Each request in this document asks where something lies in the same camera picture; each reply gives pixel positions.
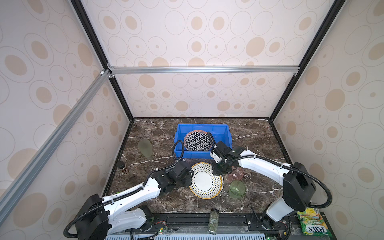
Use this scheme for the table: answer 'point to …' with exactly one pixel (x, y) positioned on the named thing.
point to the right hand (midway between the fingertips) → (214, 172)
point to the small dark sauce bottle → (121, 165)
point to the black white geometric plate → (197, 140)
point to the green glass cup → (237, 189)
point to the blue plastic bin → (220, 132)
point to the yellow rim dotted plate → (206, 184)
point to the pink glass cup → (236, 174)
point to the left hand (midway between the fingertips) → (195, 178)
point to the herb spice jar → (213, 220)
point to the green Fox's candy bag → (312, 223)
